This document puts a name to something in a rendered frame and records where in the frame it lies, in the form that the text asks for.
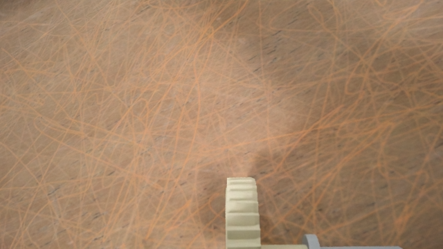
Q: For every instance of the cream gear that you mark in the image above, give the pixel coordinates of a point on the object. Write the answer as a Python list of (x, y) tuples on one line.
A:
[(243, 220)]

